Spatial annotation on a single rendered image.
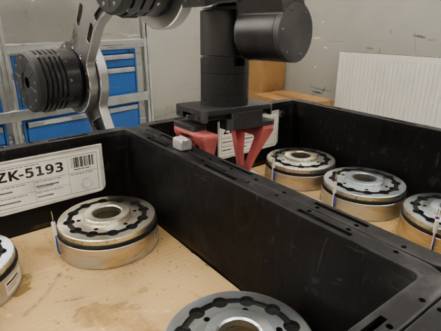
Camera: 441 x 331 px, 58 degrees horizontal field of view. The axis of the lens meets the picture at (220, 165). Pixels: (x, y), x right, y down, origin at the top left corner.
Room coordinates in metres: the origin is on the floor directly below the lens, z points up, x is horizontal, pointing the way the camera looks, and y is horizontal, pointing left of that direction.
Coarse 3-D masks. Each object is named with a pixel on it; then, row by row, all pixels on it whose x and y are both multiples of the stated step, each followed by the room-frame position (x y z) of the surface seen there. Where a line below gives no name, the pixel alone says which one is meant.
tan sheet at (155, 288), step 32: (32, 256) 0.34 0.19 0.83; (160, 256) 0.34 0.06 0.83; (192, 256) 0.34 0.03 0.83; (32, 288) 0.29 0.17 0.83; (64, 288) 0.29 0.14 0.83; (96, 288) 0.29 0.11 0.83; (128, 288) 0.29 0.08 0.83; (160, 288) 0.29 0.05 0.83; (192, 288) 0.29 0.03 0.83; (224, 288) 0.29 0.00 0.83; (0, 320) 0.25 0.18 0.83; (32, 320) 0.25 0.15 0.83; (64, 320) 0.25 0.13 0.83; (96, 320) 0.25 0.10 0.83; (128, 320) 0.25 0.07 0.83; (160, 320) 0.25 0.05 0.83
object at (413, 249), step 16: (336, 112) 0.58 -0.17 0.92; (352, 112) 0.56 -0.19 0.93; (144, 128) 0.47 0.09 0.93; (416, 128) 0.49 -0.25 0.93; (432, 128) 0.47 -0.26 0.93; (208, 160) 0.36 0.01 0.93; (224, 160) 0.36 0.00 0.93; (256, 176) 0.32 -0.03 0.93; (288, 192) 0.28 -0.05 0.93; (320, 208) 0.26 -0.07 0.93; (336, 208) 0.26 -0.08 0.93; (352, 224) 0.23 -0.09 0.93; (368, 224) 0.23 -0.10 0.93; (384, 240) 0.21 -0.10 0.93; (400, 240) 0.21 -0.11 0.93; (416, 256) 0.20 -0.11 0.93; (432, 256) 0.19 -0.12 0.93
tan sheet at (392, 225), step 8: (256, 168) 0.60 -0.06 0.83; (264, 168) 0.60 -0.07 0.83; (264, 176) 0.56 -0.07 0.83; (304, 192) 0.50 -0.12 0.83; (312, 192) 0.50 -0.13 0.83; (320, 192) 0.50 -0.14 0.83; (320, 200) 0.48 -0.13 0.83; (376, 224) 0.41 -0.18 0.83; (384, 224) 0.41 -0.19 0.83; (392, 224) 0.41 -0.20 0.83; (392, 232) 0.39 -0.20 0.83
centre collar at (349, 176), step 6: (348, 174) 0.48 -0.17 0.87; (354, 174) 0.48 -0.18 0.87; (360, 174) 0.48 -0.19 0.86; (366, 174) 0.48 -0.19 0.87; (372, 174) 0.48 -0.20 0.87; (378, 174) 0.48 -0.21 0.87; (348, 180) 0.46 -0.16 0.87; (354, 180) 0.46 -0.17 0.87; (378, 180) 0.46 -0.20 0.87; (384, 180) 0.46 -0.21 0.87; (360, 186) 0.45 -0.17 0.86; (366, 186) 0.45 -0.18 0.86; (372, 186) 0.45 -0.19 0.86; (378, 186) 0.45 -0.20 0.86
